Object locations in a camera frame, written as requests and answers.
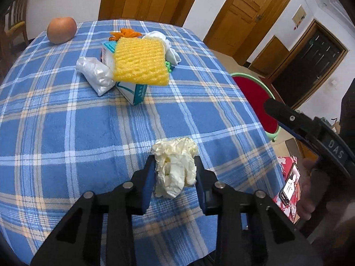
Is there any teal and white carton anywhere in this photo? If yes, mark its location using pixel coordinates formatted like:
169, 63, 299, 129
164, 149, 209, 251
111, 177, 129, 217
100, 41, 147, 106

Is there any person's right hand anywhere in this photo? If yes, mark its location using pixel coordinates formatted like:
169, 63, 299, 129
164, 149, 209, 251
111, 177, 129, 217
298, 158, 330, 221

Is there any red basin with green rim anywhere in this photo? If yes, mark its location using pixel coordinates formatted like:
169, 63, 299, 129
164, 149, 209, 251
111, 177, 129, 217
230, 72, 282, 142

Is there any yellow foam fruit net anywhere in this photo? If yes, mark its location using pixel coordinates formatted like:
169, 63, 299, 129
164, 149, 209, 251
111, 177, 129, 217
112, 37, 170, 86

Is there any narrow wooden panel door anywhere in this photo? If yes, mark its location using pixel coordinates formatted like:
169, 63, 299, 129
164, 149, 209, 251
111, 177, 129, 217
204, 0, 298, 65

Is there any crumpled clear plastic bag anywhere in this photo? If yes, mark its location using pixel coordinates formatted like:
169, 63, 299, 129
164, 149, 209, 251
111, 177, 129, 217
76, 57, 115, 97

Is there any small wooden wall panel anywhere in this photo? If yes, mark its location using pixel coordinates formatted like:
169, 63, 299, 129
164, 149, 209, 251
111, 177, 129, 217
250, 35, 290, 76

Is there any wooden chair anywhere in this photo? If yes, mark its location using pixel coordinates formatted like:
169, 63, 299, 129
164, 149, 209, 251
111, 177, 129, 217
0, 0, 34, 47

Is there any red floral cloth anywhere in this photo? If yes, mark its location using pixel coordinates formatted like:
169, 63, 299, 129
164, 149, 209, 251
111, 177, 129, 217
273, 156, 301, 225

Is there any black entrance door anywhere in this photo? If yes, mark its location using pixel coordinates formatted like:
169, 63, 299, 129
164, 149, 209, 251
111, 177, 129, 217
270, 19, 348, 108

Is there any black smartphone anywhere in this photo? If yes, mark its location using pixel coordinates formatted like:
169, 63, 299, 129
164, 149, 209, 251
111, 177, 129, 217
279, 163, 301, 207

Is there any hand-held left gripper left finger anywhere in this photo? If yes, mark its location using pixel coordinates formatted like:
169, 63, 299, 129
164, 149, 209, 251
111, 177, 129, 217
30, 155, 157, 266

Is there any white cloth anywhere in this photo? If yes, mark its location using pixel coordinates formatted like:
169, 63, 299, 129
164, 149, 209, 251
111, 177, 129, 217
142, 31, 182, 65

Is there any round orange fruit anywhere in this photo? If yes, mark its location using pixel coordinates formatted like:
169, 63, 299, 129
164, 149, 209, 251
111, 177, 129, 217
47, 17, 77, 44

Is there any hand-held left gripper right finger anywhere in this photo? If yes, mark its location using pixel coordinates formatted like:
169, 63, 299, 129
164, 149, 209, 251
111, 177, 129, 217
194, 156, 323, 266

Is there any blue plaid tablecloth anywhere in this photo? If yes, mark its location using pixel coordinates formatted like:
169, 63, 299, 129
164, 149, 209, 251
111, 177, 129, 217
0, 19, 286, 266

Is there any beige wall box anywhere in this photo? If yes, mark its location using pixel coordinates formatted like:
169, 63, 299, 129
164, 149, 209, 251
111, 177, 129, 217
292, 5, 307, 25

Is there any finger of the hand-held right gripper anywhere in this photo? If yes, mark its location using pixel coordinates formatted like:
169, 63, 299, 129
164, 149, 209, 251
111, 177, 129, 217
263, 98, 315, 146

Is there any grey floor mat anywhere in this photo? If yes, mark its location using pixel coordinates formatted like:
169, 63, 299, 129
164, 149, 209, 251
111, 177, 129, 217
285, 138, 300, 158

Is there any orange mesh net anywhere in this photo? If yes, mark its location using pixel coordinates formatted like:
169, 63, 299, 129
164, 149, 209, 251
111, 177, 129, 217
109, 28, 142, 43

